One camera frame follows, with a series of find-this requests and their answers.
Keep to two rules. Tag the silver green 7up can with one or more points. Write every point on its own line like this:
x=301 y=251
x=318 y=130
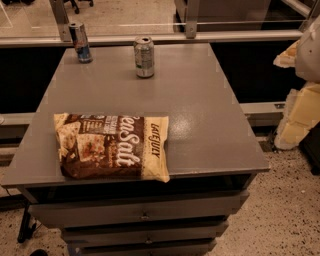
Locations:
x=144 y=56

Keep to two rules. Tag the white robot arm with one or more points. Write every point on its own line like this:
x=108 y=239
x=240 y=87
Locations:
x=302 y=107

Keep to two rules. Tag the brown Late July chip bag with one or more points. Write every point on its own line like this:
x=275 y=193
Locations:
x=99 y=146

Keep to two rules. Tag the blue silver energy drink can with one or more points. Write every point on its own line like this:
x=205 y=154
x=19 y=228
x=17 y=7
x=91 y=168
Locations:
x=80 y=42

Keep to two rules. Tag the grey drawer cabinet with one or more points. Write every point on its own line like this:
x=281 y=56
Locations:
x=212 y=155

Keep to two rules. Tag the metal railing frame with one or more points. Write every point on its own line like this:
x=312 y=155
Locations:
x=28 y=23

